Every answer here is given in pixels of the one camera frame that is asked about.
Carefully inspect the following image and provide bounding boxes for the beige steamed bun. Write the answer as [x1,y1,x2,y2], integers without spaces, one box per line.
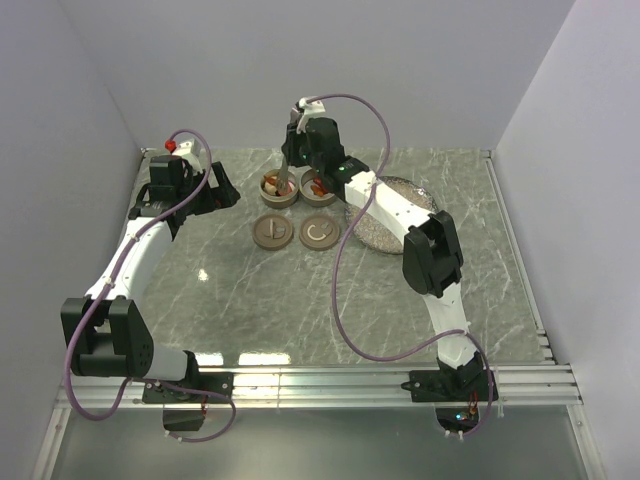
[263,182,279,196]

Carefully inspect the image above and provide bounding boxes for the brown glazed meat piece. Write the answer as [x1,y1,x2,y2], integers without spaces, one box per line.
[310,185,326,197]

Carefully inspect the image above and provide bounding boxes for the metal tongs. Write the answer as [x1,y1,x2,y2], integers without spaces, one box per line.
[276,157,289,189]

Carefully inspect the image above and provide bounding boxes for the red shrimp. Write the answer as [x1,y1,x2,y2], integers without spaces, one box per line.
[278,180,294,196]

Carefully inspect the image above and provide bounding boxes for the brown lid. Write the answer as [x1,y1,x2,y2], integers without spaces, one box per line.
[252,213,294,251]
[299,214,341,251]

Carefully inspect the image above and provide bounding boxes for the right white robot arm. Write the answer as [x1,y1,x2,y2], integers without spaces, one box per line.
[282,116,486,400]

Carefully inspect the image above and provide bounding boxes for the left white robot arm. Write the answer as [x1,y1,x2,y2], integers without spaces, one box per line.
[61,154,240,402]

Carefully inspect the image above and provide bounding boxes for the right steel lunch container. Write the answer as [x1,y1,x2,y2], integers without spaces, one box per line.
[299,169,337,208]

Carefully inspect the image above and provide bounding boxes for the steel lunch container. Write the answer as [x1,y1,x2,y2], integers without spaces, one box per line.
[259,169,299,209]
[299,169,337,208]

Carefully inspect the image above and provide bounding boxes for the left steel lunch container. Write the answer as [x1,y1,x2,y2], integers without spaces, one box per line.
[259,169,299,209]

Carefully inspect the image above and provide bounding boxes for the speckled ceramic plate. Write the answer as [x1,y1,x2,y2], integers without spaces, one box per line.
[353,176,440,255]

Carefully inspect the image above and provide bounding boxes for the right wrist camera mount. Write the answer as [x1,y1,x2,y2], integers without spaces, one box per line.
[290,97,326,134]

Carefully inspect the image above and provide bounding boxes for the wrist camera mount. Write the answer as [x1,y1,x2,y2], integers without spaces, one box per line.
[164,138,206,174]
[290,97,326,134]

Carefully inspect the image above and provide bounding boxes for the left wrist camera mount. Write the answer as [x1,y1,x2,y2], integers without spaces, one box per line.
[164,138,206,174]

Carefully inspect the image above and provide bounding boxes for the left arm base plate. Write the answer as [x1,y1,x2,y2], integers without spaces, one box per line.
[142,372,234,404]

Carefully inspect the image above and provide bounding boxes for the aluminium rail frame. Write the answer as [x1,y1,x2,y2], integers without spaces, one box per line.
[36,148,605,479]

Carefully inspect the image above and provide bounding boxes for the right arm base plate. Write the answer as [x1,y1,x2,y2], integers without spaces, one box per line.
[401,370,489,403]

